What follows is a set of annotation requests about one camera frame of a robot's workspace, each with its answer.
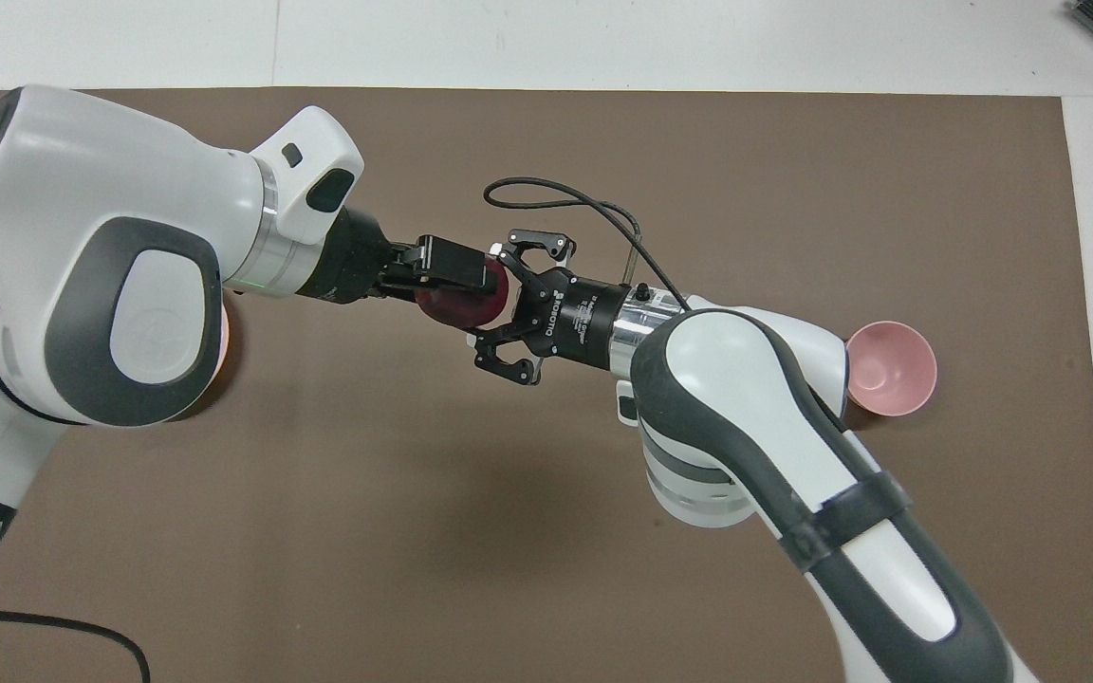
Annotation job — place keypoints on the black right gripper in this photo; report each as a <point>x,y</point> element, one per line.
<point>584,323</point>

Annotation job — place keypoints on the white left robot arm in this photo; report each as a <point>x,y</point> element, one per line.
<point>91,218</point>

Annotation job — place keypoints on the brown table mat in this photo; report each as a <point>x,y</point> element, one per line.
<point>793,190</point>

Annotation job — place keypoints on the pink plate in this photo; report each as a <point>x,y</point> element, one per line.
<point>227,337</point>

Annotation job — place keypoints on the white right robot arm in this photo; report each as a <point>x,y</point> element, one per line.
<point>774,427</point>

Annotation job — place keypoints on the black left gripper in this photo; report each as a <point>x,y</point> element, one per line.
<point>357,266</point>

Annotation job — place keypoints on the pink bowl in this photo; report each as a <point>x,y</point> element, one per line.
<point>893,370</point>

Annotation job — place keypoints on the dark red apple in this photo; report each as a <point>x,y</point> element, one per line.
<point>456,305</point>

